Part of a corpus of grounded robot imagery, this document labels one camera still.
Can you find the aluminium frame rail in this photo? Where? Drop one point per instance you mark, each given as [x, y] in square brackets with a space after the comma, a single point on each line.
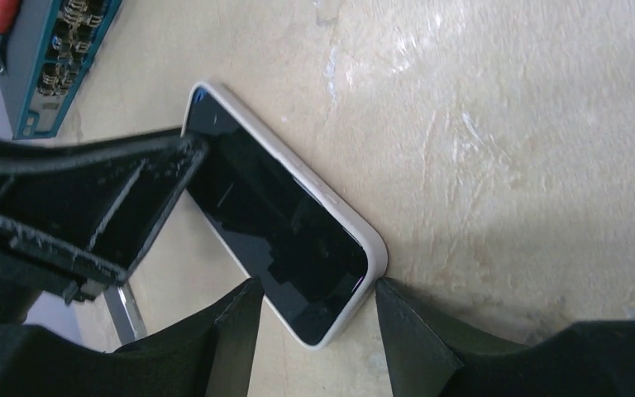
[125, 314]

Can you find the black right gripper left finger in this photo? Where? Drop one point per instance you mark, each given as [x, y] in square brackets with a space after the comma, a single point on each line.
[209, 353]

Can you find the phone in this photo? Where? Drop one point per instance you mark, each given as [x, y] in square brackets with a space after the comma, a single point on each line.
[316, 257]

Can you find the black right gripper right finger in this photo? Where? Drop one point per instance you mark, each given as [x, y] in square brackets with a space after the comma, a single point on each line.
[430, 353]

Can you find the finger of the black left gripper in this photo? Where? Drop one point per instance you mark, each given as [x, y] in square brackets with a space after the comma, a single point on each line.
[77, 220]

